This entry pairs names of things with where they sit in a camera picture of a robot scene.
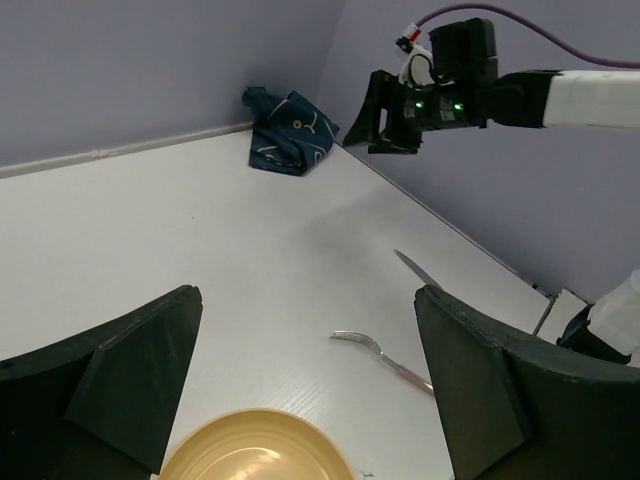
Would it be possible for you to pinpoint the knife with pink handle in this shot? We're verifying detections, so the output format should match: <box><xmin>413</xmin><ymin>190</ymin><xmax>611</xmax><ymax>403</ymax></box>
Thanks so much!
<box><xmin>394</xmin><ymin>249</ymin><xmax>440</xmax><ymax>288</ymax></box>

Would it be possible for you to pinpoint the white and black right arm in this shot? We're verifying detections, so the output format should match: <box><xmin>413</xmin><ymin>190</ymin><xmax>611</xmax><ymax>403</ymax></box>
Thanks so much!
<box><xmin>343</xmin><ymin>16</ymin><xmax>639</xmax><ymax>155</ymax></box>

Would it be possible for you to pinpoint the dark blue patterned cloth napkin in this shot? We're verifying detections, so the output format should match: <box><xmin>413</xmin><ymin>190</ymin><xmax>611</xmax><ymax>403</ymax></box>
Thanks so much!
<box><xmin>242</xmin><ymin>87</ymin><xmax>340</xmax><ymax>177</ymax></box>

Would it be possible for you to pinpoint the tan round plate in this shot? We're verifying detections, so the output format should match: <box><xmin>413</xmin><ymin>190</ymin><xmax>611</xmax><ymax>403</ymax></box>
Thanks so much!
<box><xmin>159</xmin><ymin>408</ymin><xmax>356</xmax><ymax>479</ymax></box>

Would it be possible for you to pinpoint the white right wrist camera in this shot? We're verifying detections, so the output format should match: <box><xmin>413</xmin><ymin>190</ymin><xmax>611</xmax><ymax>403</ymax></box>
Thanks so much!
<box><xmin>396</xmin><ymin>24</ymin><xmax>434</xmax><ymax>88</ymax></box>

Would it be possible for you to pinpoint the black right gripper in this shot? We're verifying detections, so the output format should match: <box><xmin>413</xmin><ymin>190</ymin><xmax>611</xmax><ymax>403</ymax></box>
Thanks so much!
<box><xmin>343</xmin><ymin>18</ymin><xmax>498</xmax><ymax>154</ymax></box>

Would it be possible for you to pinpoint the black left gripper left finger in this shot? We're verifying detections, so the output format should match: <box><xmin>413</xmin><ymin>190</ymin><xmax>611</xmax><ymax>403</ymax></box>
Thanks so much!
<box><xmin>1</xmin><ymin>285</ymin><xmax>203</xmax><ymax>479</ymax></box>

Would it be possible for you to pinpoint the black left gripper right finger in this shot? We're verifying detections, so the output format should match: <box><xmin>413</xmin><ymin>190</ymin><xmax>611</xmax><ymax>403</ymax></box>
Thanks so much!
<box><xmin>414</xmin><ymin>286</ymin><xmax>639</xmax><ymax>479</ymax></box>

